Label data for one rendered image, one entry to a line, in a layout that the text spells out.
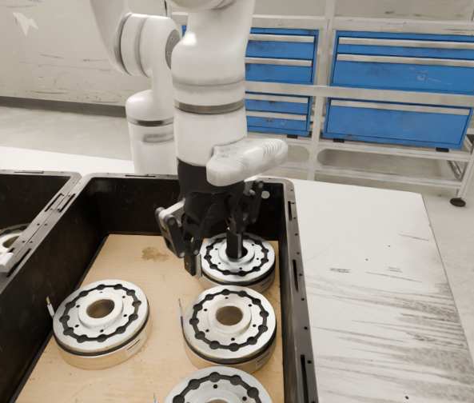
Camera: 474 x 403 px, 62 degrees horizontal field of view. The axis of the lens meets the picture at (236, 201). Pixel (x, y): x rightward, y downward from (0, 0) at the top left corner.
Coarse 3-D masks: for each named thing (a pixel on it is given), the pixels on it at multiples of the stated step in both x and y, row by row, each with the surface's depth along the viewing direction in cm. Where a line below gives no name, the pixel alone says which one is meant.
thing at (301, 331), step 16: (96, 176) 56; (112, 176) 56; (128, 176) 57; (144, 176) 57; (160, 176) 56; (176, 176) 56; (80, 192) 53; (288, 192) 53; (64, 208) 51; (288, 208) 49; (48, 224) 46; (288, 224) 46; (32, 240) 44; (288, 240) 44; (32, 256) 42; (288, 256) 42; (16, 272) 39; (0, 288) 38; (304, 288) 38; (304, 304) 36; (304, 320) 34; (304, 336) 33; (304, 352) 31; (304, 368) 32; (304, 384) 31; (304, 400) 30
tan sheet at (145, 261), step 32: (128, 256) 57; (160, 256) 57; (160, 288) 51; (192, 288) 51; (160, 320) 47; (160, 352) 43; (32, 384) 40; (64, 384) 40; (96, 384) 40; (128, 384) 40; (160, 384) 40
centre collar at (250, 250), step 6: (222, 246) 53; (246, 246) 53; (252, 246) 53; (222, 252) 52; (252, 252) 52; (222, 258) 51; (228, 258) 51; (240, 258) 51; (246, 258) 51; (252, 258) 51; (228, 264) 51; (234, 264) 50; (240, 264) 50; (246, 264) 51
